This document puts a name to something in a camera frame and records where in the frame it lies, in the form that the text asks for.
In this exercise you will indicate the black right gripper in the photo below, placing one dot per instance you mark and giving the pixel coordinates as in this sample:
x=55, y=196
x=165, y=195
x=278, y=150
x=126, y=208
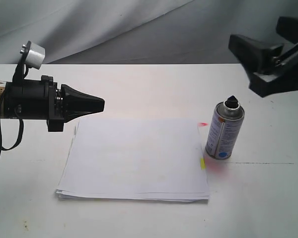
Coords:
x=270, y=70

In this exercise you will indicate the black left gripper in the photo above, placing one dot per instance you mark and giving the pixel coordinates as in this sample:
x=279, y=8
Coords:
x=43, y=100

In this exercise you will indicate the white dotted spray paint can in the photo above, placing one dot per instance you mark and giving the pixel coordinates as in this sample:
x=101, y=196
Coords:
x=225, y=126

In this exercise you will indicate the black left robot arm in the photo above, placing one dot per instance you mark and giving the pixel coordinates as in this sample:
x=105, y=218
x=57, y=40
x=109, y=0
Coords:
x=43, y=100

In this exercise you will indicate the white backdrop cloth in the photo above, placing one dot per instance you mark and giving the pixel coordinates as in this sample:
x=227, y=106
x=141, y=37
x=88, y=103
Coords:
x=137, y=31

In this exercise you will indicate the white paper stack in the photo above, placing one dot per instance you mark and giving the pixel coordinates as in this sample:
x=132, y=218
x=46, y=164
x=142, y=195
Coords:
x=136, y=159

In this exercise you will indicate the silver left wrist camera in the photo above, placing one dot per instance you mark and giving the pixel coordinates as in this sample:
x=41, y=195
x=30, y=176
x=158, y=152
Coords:
x=32, y=56

